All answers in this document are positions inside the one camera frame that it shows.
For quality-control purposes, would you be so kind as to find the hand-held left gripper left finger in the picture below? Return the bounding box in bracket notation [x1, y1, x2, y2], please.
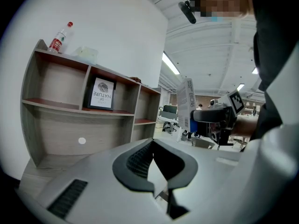
[112, 139, 156, 193]

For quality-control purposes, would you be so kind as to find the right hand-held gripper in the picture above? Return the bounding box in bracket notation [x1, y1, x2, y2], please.
[191, 90, 245, 147]

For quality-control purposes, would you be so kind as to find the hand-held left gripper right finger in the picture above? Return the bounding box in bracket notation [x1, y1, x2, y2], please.
[152, 140, 199, 220]

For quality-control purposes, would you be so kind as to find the person's right forearm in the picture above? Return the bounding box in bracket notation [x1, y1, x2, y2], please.
[233, 115, 259, 138]

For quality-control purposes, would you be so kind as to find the wooden desk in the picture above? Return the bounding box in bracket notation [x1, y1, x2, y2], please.
[19, 154, 94, 199]

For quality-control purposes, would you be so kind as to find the grey printed carton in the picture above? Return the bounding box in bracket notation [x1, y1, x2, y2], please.
[177, 78, 197, 133]

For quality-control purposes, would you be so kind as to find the black computer monitor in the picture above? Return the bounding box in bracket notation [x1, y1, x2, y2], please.
[162, 104, 178, 115]

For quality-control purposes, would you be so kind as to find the black office chair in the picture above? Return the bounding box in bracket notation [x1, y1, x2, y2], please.
[162, 121, 177, 135]

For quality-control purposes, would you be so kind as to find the long ceiling light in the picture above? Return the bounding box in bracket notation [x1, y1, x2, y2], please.
[162, 52, 181, 76]

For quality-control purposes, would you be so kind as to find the wooden shelf unit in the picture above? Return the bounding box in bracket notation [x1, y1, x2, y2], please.
[20, 39, 162, 168]

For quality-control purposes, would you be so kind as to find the black framed leaf picture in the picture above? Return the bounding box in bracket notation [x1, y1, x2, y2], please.
[86, 76, 117, 111]

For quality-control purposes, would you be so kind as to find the person's black white top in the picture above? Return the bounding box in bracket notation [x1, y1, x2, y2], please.
[240, 0, 299, 154]

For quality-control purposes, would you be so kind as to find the translucent plastic box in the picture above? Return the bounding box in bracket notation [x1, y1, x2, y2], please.
[71, 46, 99, 64]

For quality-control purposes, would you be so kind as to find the red label water bottle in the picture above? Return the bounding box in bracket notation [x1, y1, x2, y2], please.
[48, 21, 74, 54]

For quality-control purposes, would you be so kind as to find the black head camera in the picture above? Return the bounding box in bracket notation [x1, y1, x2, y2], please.
[178, 0, 198, 25]

